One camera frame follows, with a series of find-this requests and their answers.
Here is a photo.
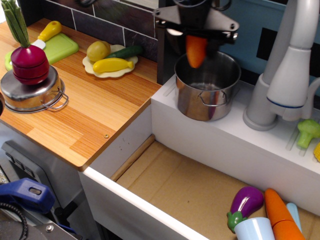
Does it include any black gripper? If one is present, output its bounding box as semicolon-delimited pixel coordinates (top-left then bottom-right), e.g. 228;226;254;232
153;0;240;58

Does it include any small orange toy carrot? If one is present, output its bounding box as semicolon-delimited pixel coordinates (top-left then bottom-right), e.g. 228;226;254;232
185;35;208;69

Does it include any steel pot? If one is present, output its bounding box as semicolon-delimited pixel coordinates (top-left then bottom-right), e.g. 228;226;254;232
174;51;241;122

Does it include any large orange toy carrot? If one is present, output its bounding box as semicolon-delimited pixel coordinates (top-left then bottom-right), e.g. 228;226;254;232
264;188;306;240

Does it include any green toy cucumber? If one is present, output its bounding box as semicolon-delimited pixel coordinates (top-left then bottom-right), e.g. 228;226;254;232
105;44;144;59

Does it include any yellow toy fish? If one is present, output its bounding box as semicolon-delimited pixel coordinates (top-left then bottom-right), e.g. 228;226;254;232
92;57;135;73

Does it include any yellow toy potato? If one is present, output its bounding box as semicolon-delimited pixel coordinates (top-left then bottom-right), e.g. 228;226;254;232
86;41;111;62

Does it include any grey toy faucet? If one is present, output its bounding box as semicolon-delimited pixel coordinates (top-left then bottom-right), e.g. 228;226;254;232
243;0;320;131

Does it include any cream toy plate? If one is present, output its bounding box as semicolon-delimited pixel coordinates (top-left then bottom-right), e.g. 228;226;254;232
82;55;138;78

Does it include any green cutting board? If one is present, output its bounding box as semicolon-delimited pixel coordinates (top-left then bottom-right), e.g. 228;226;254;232
4;32;80;72

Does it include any white toy sink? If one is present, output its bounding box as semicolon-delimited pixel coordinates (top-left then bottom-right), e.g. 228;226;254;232
79;77;320;240

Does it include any green toy broccoli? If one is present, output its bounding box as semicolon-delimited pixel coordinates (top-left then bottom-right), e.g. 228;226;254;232
297;119;320;149

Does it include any upside-down steel bowl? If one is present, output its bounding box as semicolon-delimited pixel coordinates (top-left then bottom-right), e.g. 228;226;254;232
0;66;69;114

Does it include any yellow toy corn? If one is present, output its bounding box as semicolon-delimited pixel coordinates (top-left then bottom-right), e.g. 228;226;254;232
313;142;320;162

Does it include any red toy radish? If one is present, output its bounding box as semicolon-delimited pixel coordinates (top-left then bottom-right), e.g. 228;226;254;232
1;0;50;85

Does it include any purple toy eggplant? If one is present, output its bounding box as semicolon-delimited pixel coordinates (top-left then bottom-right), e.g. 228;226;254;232
226;186;264;233

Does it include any light blue toy utensil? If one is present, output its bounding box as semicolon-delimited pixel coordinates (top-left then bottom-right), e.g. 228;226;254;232
286;202;302;232

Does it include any light blue toy cup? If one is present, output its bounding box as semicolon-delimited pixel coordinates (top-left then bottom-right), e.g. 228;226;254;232
234;217;275;240

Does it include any blue clamp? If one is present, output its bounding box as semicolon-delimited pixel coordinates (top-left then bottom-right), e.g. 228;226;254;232
0;178;56;214

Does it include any black cable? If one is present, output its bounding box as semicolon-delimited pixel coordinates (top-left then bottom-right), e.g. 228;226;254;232
214;0;232;11

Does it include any yellow-handled toy knife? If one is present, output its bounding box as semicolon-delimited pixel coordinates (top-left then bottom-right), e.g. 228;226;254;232
32;20;62;50

